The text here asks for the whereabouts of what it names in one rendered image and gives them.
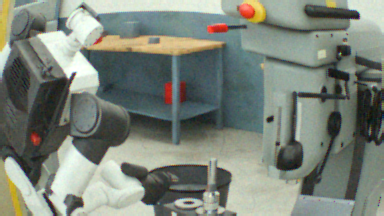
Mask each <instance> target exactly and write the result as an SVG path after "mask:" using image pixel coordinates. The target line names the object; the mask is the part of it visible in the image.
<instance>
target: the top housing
mask: <svg viewBox="0 0 384 216"><path fill-rule="evenodd" d="M244 1H246V0H221V9H222V11H223V12H224V13H225V14H226V15H228V16H232V17H236V18H240V19H246V18H244V17H242V16H241V14H240V12H239V11H237V6H236V5H241V4H243V2H244ZM255 1H258V2H260V3H261V4H262V5H263V7H264V9H265V12H266V16H265V17H266V18H265V19H264V20H263V21H262V22H264V23H269V24H273V25H279V26H282V27H289V28H291V29H297V30H299V29H301V30H315V29H317V30H319V29H320V30H322V29H324V30H325V29H327V30H328V29H330V30H331V29H348V28H350V26H351V25H350V24H351V22H350V19H338V18H336V19H335V18H318V17H317V18H315V17H313V18H312V17H309V16H308V15H307V14H306V12H305V10H304V8H305V5H308V4H309V5H317V6H324V7H325V6H326V7H333V8H335V7H336V8H343V9H348V8H349V7H348V2H347V0H255Z"/></svg>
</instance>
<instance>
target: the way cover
mask: <svg viewBox="0 0 384 216"><path fill-rule="evenodd" d="M324 198H325V197H317V196H316V197H315V196H309V195H307V196H306V195H300V194H299V196H298V198H297V200H296V202H295V204H294V206H293V209H292V211H291V214H290V216H301V215H302V216H350V215H351V212H352V209H353V207H354V204H355V202H356V200H355V201H354V200H353V201H354V202H353V201H352V200H347V201H346V200H343V199H335V198H327V197H326V199H324ZM300 200H301V201H300ZM305 202H306V203H305ZM348 202H349V203H348ZM329 204H330V205H329ZM333 206H334V207H333ZM339 206H340V207H339ZM309 207H310V208H309ZM327 207H328V208H327ZM335 207H336V208H335ZM316 209H318V210H316ZM314 210H315V211H314ZM350 210H351V211H350ZM346 212H347V213H346ZM326 214H327V215H326Z"/></svg>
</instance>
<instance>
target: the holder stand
mask: <svg viewBox="0 0 384 216"><path fill-rule="evenodd" d="M202 202H203V201H202V200H197V199H192V198H188V199H181V200H180V199H178V200H176V201H175V202H174V203H171V204H170V203H169V204H165V205H163V216H237V213H236V212H233V211H229V210H225V209H224V208H223V207H219V209H218V211H217V212H212V213H206V212H204V211H202Z"/></svg>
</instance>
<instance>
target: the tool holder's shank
mask: <svg viewBox="0 0 384 216"><path fill-rule="evenodd" d="M216 179H217V159H216V158H211V159H208V182H207V186H206V191H207V194H215V192H216V191H217V189H216Z"/></svg>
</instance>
